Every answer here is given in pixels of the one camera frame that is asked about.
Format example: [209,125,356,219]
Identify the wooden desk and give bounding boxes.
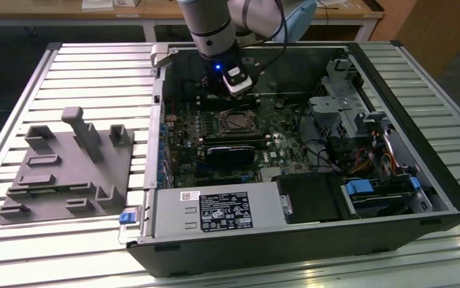
[0,0,385,42]

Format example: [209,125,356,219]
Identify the black wire bundle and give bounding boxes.
[303,139,351,174]

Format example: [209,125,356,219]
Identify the white box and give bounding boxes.
[81,0,116,13]

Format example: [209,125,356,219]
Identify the blue disk carrier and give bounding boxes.
[343,178,375,197]

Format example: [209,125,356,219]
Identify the gray parts rack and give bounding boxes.
[0,106,136,226]

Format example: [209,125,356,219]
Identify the blue case latch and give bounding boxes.
[119,209,140,224]

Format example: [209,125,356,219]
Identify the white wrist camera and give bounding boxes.
[221,66,253,98]

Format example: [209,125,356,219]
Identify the orange and yellow wires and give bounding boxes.
[349,149,399,175]

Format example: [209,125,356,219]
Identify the black PC case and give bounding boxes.
[125,41,460,278]

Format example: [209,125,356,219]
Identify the black plastic shroud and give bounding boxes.
[275,173,353,225]

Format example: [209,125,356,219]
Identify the gray metal disk bay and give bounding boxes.
[307,58,393,140]

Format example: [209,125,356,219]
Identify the silver case handle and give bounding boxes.
[149,44,179,68]

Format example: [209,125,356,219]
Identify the black graphics card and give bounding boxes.
[203,143,259,168]

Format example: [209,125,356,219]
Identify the silver power supply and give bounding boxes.
[149,181,295,241]

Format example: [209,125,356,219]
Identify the small silver heatsink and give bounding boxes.
[261,167,283,181]

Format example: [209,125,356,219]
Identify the wooden cabinet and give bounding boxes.
[372,0,460,79]

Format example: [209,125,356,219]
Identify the black CPU socket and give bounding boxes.
[217,109,261,135]

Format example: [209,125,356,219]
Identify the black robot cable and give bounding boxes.
[237,0,291,83]

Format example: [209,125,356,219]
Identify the green motherboard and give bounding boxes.
[164,95,323,188]

